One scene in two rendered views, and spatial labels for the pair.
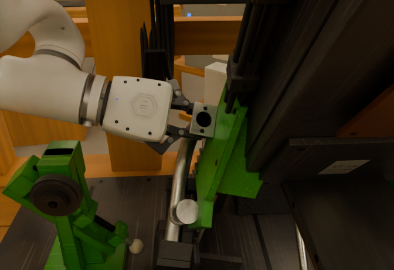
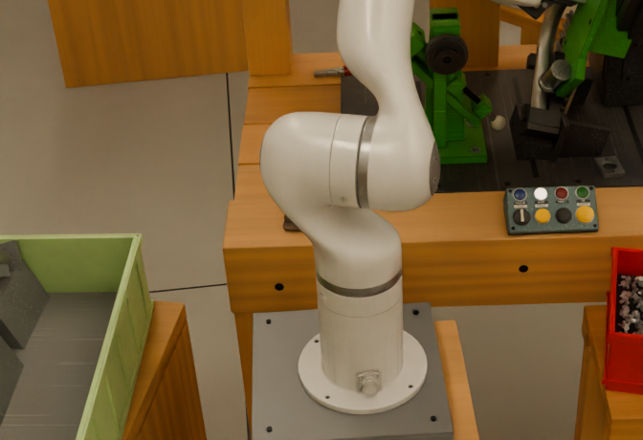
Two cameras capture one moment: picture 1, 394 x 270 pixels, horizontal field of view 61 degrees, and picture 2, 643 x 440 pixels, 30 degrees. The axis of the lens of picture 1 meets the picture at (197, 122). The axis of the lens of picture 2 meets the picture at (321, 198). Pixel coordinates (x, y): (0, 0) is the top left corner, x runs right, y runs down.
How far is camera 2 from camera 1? 159 cm
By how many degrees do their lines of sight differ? 8
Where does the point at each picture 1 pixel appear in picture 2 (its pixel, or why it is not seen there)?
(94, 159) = not seen: hidden behind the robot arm
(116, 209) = not seen: hidden behind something
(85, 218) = (459, 83)
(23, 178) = (415, 39)
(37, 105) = not seen: outside the picture
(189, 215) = (563, 73)
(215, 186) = (588, 43)
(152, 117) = not seen: outside the picture
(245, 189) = (615, 49)
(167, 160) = (503, 55)
